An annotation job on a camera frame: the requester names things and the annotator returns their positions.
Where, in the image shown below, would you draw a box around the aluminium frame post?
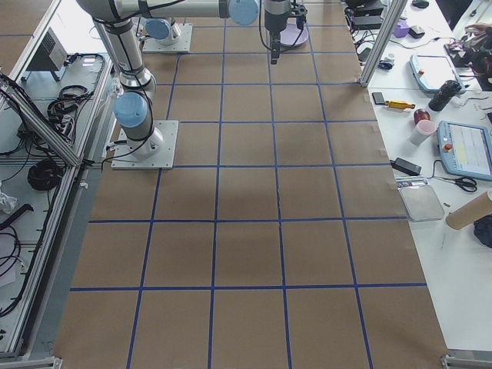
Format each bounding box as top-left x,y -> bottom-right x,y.
359,0 -> 407,88

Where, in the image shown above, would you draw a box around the dark blue cloth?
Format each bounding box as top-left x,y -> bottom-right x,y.
474,214 -> 492,248

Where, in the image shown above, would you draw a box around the cardboard tube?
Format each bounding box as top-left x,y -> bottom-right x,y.
445,189 -> 491,230

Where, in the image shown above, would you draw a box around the black cable bundle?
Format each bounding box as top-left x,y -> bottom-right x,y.
46,85 -> 95,125

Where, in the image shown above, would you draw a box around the lilac plate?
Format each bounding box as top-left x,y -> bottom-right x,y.
281,23 -> 309,47

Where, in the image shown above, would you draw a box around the blue teach pendant near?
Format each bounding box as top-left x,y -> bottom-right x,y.
437,121 -> 491,181

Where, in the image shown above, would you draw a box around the clear plastic tray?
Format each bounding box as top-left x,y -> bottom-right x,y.
395,176 -> 444,222

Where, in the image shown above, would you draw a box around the black scissors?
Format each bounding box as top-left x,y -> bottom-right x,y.
441,177 -> 477,193

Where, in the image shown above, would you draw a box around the yellow black tool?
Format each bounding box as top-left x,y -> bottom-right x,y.
385,100 -> 416,110

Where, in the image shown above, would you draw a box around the black power brick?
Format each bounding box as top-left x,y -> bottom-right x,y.
390,158 -> 421,176

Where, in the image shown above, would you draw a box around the black electronics box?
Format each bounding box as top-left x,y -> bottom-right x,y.
350,8 -> 383,30

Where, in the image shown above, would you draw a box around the aluminium frame rail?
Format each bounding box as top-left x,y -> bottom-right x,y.
1,73 -> 82,167

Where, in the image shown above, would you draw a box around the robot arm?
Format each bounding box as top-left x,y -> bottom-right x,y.
78,1 -> 292,160
145,18 -> 181,45

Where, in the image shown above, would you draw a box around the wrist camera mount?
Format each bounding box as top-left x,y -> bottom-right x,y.
288,1 -> 308,31

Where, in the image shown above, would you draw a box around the blue teach pendant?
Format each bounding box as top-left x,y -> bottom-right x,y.
409,54 -> 466,94
437,121 -> 491,181

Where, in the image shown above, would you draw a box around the blue teach pendant far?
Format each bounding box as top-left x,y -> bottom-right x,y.
409,54 -> 466,94

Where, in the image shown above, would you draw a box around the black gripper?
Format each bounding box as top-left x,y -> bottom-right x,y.
264,0 -> 289,65

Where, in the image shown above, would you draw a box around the white pink cup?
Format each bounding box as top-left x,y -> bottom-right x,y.
410,119 -> 437,146

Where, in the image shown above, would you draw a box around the white blue small device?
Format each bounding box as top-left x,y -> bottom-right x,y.
377,53 -> 395,71

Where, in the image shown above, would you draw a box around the black phone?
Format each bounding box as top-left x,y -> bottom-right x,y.
371,91 -> 386,105

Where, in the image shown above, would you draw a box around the grey control box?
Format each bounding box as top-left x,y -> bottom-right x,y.
21,27 -> 68,81

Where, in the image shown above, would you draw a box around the black computer mouse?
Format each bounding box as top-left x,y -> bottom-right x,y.
411,0 -> 429,9

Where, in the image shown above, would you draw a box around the black thermos bottle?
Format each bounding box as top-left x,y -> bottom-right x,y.
428,80 -> 461,111

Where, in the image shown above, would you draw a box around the coiled black cable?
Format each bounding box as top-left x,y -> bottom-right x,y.
27,158 -> 65,191

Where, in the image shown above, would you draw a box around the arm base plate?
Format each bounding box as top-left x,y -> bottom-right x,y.
111,120 -> 179,170
142,23 -> 193,54

